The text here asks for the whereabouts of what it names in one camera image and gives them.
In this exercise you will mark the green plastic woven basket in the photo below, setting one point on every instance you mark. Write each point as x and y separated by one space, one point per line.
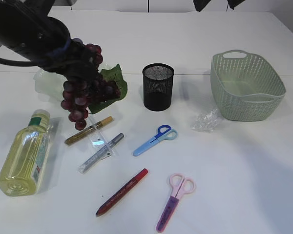
247 88

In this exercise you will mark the black mesh pen cup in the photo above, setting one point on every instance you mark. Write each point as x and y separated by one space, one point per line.
157 86

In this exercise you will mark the yellow liquid plastic bottle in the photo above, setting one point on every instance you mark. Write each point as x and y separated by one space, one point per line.
23 168

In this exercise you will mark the blue scissors with sheath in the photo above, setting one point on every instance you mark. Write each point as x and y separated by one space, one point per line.
164 132

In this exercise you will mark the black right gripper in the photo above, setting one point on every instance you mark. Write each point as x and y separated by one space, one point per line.
79 61

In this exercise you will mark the green wavy glass plate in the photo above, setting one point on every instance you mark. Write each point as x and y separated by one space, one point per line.
49 86

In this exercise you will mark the purple artificial grape bunch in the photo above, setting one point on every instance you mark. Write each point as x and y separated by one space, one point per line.
88 90

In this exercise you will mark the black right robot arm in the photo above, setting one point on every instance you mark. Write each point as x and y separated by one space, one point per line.
44 41

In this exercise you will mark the silver marker pen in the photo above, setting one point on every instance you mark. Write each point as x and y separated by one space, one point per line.
101 154

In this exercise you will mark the red marker pen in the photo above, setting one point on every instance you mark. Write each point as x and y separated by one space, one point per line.
113 200

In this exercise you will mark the clear plastic sheet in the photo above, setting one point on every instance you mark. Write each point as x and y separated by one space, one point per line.
207 122

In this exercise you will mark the clear plastic ruler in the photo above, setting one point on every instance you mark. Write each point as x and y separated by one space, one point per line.
96 137

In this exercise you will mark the pink scissors purple sheath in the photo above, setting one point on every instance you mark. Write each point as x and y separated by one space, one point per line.
180 186

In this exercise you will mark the gold marker pen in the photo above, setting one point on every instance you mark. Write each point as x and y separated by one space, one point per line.
87 131

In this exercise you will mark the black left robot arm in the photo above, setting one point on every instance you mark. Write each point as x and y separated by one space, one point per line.
216 5

